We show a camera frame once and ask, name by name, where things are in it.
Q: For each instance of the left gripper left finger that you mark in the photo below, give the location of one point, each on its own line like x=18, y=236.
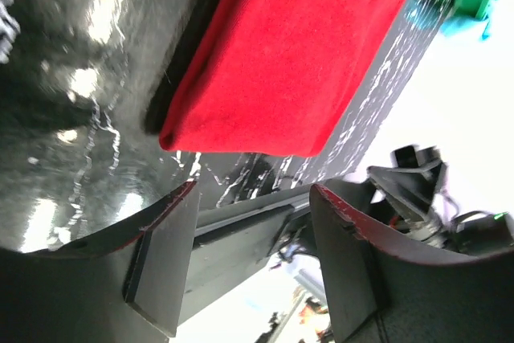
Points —
x=124, y=283

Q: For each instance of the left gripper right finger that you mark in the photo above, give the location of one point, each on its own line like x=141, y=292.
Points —
x=382, y=286

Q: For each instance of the red t shirt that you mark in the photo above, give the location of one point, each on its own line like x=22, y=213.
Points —
x=275, y=76

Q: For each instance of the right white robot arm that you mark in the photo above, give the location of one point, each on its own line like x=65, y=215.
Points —
x=415, y=187

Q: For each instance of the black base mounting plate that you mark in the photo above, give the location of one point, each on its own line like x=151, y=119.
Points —
x=224, y=258

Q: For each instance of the crumpled cyan t shirt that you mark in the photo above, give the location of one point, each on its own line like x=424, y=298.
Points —
x=427, y=16

